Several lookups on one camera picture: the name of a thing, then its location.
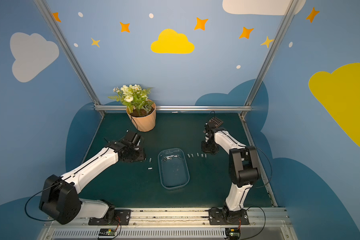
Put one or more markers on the left controller board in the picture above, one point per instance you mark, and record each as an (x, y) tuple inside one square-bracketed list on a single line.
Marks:
[(107, 233)]

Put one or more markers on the aluminium back crossbar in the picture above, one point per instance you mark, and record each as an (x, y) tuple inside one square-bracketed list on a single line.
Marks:
[(180, 108)]

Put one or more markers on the green table mat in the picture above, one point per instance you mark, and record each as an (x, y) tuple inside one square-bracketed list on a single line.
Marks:
[(132, 185)]

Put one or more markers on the small brown slotted scoop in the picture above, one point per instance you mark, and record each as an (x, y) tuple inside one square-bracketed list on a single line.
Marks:
[(216, 122)]

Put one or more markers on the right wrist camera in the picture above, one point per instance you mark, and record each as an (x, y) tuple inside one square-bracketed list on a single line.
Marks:
[(209, 133)]

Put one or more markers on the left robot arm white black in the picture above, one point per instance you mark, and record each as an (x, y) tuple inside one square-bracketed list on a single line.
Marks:
[(60, 196)]

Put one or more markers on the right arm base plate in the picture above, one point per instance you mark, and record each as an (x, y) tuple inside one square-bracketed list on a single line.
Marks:
[(224, 216)]

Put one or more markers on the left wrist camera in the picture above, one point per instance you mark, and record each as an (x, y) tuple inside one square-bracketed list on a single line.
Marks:
[(132, 138)]

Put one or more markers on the aluminium front rail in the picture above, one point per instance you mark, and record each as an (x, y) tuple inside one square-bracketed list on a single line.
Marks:
[(178, 224)]

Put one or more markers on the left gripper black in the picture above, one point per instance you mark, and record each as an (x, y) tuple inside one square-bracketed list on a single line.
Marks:
[(135, 154)]

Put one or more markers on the clear plastic storage box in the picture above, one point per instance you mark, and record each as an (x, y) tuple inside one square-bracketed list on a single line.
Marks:
[(174, 174)]

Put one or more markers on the pile of chrome sockets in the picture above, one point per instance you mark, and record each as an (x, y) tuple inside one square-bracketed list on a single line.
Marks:
[(172, 157)]

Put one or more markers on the white flowers green plant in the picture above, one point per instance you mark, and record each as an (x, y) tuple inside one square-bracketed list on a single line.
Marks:
[(135, 98)]

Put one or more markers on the controller board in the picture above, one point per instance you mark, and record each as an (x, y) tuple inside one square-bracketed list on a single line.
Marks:
[(107, 233), (232, 234)]

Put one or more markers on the aluminium frame post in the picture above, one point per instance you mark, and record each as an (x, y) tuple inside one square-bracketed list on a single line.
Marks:
[(58, 33), (279, 36)]

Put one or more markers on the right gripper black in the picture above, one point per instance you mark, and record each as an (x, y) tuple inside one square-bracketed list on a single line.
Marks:
[(209, 147)]

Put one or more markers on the terracotta flower pot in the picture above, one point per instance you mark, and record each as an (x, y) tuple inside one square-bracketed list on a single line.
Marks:
[(144, 124)]

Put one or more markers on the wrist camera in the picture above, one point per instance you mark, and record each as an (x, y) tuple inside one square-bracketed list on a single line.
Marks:
[(209, 133), (132, 138)]

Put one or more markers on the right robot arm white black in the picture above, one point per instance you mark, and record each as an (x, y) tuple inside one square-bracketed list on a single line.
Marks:
[(244, 171)]

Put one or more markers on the right controller board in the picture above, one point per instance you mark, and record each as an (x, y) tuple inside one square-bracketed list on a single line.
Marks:
[(232, 234)]

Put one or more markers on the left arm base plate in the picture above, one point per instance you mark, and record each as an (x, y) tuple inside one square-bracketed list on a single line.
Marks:
[(117, 217)]

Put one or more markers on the right aluminium frame post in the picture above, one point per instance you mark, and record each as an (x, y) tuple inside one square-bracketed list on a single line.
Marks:
[(279, 36)]

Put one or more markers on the left aluminium frame post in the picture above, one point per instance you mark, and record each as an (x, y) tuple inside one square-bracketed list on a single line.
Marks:
[(58, 33)]

